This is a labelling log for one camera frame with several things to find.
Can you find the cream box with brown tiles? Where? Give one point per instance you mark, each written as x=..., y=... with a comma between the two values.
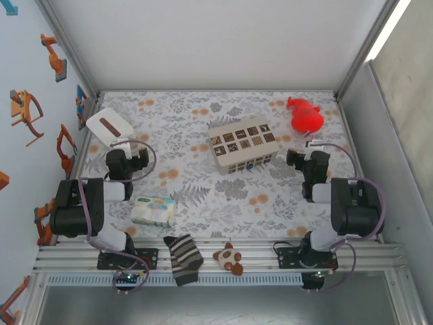
x=243, y=139

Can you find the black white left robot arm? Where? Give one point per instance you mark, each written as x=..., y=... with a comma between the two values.
x=67, y=216

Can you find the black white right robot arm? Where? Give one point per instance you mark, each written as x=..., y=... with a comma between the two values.
x=355, y=216

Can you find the white tissue box holder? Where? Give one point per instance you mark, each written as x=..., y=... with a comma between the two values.
x=108, y=127

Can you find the red rubber toy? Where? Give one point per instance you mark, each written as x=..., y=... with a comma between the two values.
x=306, y=120

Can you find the soft tissue pack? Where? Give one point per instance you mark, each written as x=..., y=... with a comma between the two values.
x=154, y=211

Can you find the floral tablecloth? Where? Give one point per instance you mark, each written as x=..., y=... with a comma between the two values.
x=203, y=203

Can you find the small green circuit board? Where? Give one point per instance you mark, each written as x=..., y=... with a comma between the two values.
x=319, y=275
x=126, y=277

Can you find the black white striped sock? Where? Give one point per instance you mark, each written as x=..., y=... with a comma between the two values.
x=184, y=260

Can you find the brown white plush toy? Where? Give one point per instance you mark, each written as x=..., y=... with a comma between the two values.
x=227, y=259

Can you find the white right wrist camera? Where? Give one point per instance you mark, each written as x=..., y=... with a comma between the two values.
x=310, y=152

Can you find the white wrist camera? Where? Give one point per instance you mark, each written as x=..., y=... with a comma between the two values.
x=123, y=148
x=310, y=152

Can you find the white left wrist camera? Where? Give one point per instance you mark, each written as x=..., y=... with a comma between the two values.
x=123, y=148

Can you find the aluminium side rail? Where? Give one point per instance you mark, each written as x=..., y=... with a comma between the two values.
x=348, y=135
x=80, y=162

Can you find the blue orange wall sticker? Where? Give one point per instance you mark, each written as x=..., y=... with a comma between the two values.
x=81, y=106

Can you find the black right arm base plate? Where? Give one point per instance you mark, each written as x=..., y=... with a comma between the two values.
x=287, y=257

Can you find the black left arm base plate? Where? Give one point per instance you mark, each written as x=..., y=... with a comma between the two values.
x=150, y=259

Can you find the aluminium front rail beam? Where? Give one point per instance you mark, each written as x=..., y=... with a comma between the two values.
x=257, y=254

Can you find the aluminium frame post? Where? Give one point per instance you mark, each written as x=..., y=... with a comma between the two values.
x=365, y=50
x=68, y=50

